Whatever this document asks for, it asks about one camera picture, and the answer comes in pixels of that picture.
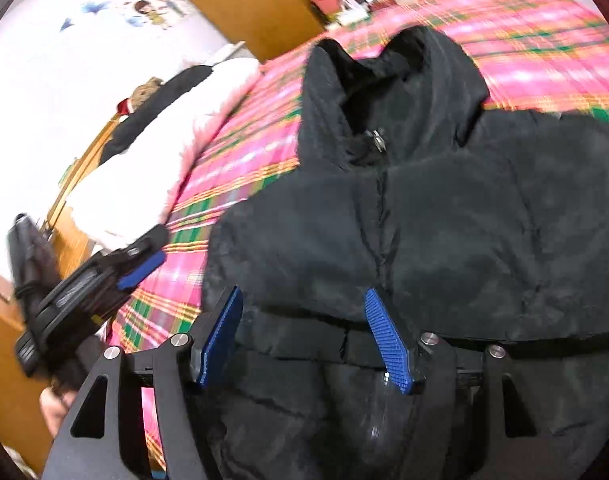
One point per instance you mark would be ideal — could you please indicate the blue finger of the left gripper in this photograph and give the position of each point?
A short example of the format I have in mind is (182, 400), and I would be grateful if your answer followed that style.
(134, 278)

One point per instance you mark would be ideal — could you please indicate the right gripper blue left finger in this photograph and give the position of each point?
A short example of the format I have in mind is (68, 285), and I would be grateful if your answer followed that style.
(213, 333)

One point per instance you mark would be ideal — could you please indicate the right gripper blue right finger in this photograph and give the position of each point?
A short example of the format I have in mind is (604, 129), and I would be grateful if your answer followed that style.
(398, 348)

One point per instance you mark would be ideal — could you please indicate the black hooded puffer jacket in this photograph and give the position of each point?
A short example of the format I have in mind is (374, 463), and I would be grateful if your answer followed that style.
(489, 232)

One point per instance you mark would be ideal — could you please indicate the person left hand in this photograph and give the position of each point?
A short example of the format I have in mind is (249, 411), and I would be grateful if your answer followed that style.
(54, 407)

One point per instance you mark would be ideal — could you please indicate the white folded duvet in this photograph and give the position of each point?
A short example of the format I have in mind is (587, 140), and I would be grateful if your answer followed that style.
(135, 190)

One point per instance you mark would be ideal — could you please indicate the black folded garment on duvet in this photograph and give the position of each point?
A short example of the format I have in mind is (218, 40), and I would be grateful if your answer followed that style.
(126, 132)

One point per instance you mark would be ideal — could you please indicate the brown plush toy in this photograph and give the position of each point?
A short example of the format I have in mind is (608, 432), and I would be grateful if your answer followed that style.
(143, 92)

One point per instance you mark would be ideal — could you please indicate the wooden wardrobe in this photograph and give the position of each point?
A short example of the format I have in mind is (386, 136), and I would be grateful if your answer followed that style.
(270, 28)

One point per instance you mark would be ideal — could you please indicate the pink plaid bed sheet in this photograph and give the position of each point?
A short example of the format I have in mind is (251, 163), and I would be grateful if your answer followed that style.
(551, 56)

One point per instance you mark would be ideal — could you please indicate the white bag by wardrobe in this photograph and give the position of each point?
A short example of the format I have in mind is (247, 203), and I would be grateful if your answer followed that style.
(351, 12)

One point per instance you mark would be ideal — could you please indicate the pink storage box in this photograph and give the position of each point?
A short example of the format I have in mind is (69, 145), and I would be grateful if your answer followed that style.
(328, 7)

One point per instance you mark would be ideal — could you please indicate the cartoon wall sticker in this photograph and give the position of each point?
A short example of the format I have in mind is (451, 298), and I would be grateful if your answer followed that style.
(159, 14)

